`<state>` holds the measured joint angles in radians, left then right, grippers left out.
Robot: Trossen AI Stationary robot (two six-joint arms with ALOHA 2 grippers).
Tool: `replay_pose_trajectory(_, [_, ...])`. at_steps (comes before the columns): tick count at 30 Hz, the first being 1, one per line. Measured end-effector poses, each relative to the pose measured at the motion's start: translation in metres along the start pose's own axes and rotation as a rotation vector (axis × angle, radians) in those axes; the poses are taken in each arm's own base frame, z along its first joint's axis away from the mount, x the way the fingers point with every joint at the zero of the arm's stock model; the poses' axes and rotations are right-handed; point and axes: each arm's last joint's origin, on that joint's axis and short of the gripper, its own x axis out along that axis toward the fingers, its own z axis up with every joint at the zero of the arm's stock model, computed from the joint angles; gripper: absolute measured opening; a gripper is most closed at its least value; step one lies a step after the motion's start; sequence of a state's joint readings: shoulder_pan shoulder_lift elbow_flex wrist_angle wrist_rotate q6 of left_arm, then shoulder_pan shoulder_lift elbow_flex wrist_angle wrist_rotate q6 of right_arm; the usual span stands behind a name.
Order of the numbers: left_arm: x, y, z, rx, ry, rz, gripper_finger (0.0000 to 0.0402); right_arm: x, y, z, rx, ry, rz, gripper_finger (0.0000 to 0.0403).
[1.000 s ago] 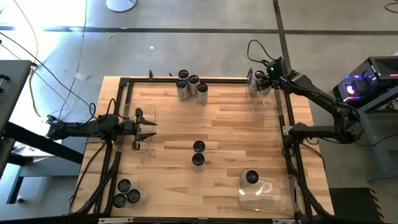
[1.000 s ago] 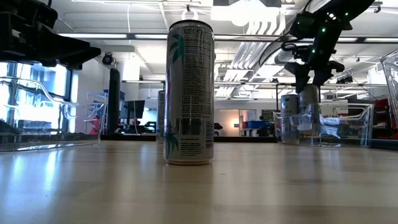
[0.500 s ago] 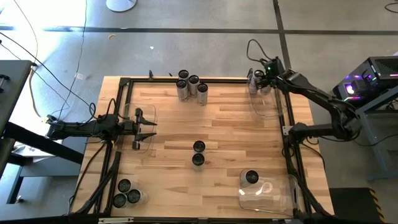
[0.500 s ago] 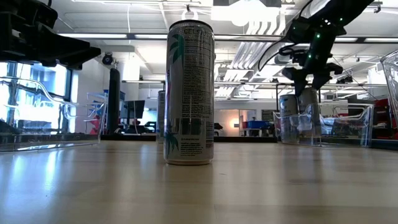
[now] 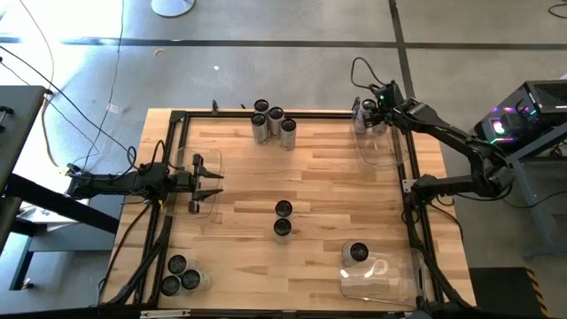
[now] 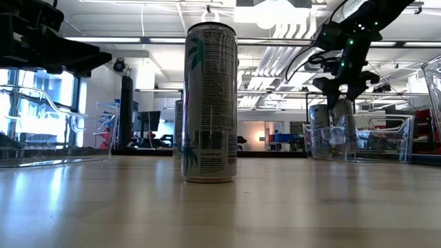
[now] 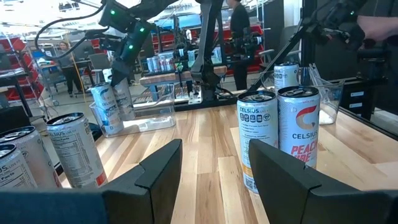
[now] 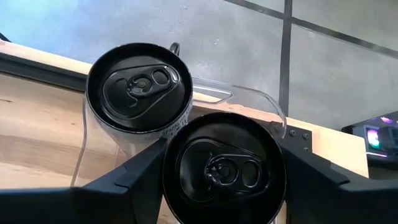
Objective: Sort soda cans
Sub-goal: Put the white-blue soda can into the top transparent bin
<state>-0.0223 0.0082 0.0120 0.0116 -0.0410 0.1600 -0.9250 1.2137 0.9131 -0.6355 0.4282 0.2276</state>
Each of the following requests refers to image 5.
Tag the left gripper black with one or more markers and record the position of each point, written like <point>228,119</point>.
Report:
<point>195,184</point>

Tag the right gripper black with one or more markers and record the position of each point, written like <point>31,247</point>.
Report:
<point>396,115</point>

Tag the Celsius can teal band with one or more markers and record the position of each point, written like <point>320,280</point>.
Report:
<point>367,108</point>

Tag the Celsius can blue band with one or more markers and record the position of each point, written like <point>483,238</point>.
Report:
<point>283,208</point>

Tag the Celsius can green palm print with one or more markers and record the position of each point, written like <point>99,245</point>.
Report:
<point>282,228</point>

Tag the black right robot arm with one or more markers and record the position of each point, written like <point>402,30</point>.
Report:
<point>452,133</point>

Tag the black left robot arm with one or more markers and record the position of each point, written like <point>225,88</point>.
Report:
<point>111,184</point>

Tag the clear plastic bin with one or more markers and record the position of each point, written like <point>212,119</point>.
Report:
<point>390,283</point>
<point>385,150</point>
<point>208,155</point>

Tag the white mounting plate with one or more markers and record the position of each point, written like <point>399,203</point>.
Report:
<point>407,184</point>

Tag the small white floor tag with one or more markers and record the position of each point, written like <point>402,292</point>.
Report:
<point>113,107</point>

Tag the black computer RGB lights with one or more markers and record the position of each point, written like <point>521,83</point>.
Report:
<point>545,95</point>

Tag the white paper sheet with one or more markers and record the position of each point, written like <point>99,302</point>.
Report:
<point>44,215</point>

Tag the white round stand base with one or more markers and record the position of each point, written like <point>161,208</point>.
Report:
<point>173,6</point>

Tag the grey metal stand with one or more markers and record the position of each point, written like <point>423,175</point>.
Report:
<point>533,208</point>

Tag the office desk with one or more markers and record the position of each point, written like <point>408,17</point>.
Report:
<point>17,124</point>

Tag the black case hazard stripes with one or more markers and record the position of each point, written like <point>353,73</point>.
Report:
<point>500,292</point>

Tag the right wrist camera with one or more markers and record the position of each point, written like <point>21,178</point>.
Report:
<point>387,95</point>

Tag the black metal table frame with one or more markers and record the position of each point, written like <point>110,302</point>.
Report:
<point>221,114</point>

